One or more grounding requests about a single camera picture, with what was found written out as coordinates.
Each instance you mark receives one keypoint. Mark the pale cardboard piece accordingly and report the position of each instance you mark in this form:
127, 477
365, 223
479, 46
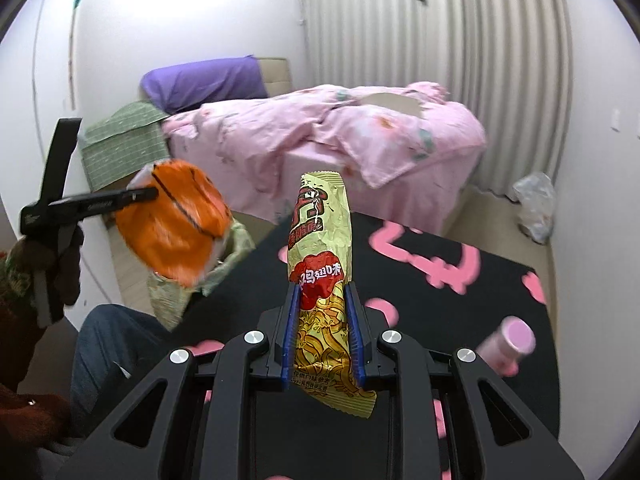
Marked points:
395, 102

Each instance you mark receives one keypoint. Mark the beige bed base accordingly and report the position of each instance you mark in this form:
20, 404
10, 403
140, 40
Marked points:
457, 210

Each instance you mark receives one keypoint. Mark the white plastic bag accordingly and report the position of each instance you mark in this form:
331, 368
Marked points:
535, 205

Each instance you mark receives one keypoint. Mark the person's leg in jeans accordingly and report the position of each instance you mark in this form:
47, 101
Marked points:
115, 350

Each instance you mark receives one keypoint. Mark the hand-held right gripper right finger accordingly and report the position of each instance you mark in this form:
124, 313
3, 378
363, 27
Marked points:
355, 330

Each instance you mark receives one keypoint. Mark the black rug with pink pattern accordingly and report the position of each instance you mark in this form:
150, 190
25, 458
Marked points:
425, 285

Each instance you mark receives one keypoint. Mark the white wall socket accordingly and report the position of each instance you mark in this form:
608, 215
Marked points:
616, 119

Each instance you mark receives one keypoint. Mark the person's left hand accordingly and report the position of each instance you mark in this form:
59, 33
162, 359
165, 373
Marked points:
72, 270

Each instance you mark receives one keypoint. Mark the pink bottle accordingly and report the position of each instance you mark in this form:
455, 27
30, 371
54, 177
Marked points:
507, 342

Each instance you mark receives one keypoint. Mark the purple pillow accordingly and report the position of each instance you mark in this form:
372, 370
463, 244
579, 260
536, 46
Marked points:
205, 82

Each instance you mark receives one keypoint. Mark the brown plush toy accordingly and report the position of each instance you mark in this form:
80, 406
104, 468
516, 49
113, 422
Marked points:
30, 420

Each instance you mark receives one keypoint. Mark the yellow red snack packet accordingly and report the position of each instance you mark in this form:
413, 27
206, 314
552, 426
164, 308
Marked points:
320, 240

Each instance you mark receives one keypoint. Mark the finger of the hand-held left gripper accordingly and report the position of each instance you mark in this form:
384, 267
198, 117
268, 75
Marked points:
185, 210
100, 205

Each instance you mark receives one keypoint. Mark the beige padded headboard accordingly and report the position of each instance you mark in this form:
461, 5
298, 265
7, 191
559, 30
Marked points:
277, 75

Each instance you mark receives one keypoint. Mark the beige pleated curtain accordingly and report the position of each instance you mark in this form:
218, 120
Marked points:
425, 35

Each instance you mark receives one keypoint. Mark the green striped cloth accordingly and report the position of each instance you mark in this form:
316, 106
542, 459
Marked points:
125, 135

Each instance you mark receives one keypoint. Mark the pink floral duvet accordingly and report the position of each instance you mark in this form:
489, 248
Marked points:
300, 130

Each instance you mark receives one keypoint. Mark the orange snack packet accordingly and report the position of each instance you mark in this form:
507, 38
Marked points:
165, 240

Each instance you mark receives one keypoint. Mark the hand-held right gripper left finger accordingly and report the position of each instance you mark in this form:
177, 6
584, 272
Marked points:
291, 330

